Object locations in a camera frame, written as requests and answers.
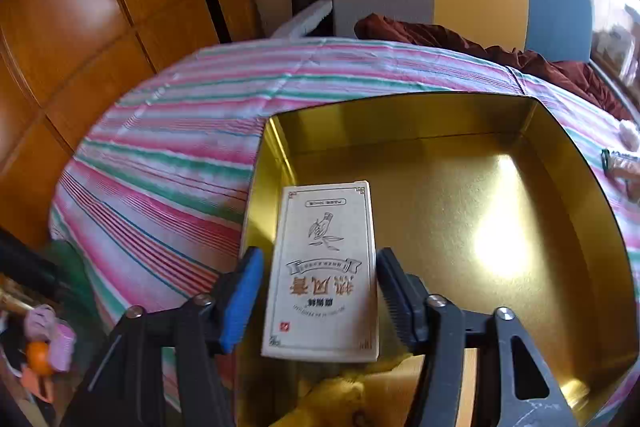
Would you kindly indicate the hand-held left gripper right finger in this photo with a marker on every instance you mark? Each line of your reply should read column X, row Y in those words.
column 395, row 294

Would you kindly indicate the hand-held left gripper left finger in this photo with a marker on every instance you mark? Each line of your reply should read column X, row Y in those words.
column 242, row 302

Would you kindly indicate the beige printed carton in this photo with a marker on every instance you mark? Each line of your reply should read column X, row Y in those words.
column 325, row 272

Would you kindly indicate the gold metal tin box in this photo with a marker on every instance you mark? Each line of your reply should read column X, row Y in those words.
column 450, row 187

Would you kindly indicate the yellow cloth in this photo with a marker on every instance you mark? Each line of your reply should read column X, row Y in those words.
column 350, row 399

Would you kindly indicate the striped bedsheet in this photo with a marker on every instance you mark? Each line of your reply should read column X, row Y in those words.
column 175, row 147

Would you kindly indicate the pink plastic toy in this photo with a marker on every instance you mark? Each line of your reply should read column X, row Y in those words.
column 50, row 332

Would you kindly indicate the orange ball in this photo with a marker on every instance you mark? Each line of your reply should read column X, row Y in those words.
column 40, row 357

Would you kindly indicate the dark red blanket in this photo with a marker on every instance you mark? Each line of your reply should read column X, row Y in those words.
column 425, row 34

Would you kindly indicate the white ribbed slipper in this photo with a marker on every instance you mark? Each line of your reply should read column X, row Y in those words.
column 310, row 17

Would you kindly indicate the wooden wardrobe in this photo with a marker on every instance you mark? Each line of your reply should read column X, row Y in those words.
column 75, row 7

